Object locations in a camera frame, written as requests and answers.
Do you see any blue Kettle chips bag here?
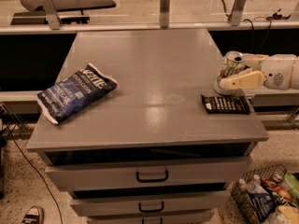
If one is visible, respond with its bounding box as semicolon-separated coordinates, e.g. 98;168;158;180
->
36;63;118;124

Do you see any bottom grey drawer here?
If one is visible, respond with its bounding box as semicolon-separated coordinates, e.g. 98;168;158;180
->
87;209;214;224

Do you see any black rxbar chocolate bar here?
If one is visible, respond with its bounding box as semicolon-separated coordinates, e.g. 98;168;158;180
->
201;95;250;115

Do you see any middle grey drawer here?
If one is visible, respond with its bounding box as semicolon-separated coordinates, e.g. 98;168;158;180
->
70;190;230;217

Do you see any top grey drawer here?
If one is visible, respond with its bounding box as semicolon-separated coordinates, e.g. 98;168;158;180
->
46;156;252;191

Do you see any grey drawer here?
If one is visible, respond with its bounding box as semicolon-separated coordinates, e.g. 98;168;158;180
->
70;190;230;217
46;156;252;191
87;209;214;224

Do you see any grey metal post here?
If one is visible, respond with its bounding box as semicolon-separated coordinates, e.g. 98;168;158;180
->
228;0;247;26
159;0;170;28
39;0;61;30

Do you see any middle grey metal post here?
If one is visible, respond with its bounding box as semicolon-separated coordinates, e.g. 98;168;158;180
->
159;0;170;28

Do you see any wire basket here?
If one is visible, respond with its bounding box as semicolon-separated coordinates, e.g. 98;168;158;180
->
232;164;288;224

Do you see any black floor cable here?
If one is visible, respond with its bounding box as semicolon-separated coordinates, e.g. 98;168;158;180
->
0;105;64;224

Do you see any red snack packet in basket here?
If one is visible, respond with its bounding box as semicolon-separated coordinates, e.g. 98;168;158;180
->
261;177;292;202

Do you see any black cable on rail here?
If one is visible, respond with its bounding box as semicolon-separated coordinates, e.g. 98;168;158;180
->
218;0;286;56

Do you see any right grey metal post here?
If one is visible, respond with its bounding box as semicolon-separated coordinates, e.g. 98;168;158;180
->
228;0;247;26

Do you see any blue snack bag in basket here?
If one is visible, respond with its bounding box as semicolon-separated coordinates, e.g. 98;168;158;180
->
249;193;277;221

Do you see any clear plastic water bottle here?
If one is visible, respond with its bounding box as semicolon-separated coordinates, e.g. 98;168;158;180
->
247;175;266;193

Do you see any left grey metal post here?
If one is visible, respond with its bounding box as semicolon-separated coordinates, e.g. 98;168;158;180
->
39;0;61;30

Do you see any white green 7up can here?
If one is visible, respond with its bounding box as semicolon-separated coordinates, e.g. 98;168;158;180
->
214;50;245;95

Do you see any green packet in basket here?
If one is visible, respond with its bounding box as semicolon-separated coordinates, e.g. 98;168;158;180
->
282;173;299;205

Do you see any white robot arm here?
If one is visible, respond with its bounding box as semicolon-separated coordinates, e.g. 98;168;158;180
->
215;51;299;94

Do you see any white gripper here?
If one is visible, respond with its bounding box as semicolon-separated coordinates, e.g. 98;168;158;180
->
220;53;297;91

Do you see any black white sneaker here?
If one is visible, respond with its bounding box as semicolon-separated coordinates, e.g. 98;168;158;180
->
21;206;44;224

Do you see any grey drawer cabinet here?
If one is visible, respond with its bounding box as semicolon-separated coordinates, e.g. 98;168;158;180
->
25;28;270;224

